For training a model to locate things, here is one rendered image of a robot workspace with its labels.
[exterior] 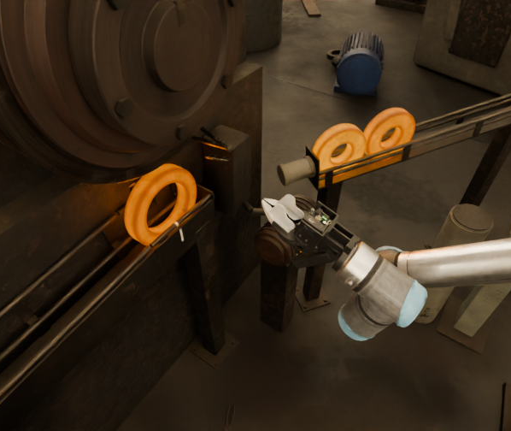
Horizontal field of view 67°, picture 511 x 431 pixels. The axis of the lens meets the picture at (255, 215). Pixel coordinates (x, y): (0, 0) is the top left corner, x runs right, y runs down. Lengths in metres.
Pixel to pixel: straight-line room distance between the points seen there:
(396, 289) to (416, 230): 1.19
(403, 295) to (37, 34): 0.69
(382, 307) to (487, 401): 0.85
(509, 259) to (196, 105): 0.62
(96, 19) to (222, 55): 0.24
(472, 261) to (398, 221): 1.12
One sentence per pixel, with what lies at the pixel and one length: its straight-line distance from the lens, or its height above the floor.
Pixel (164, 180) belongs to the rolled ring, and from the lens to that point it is 0.80.
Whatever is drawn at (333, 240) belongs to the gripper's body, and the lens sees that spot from 0.77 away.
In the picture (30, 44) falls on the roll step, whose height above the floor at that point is 1.16.
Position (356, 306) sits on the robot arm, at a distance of 0.86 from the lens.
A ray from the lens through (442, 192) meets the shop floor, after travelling 2.22.
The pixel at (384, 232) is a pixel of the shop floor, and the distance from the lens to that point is 1.90.
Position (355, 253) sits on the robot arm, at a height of 0.75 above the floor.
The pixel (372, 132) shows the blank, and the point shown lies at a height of 0.75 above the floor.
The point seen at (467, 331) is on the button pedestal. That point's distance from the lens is 1.66.
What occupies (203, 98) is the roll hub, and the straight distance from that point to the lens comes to 0.65.
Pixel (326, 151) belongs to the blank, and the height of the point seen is 0.72.
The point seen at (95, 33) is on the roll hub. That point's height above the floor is 1.17.
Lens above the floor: 1.33
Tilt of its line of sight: 45 degrees down
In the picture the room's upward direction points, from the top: straight up
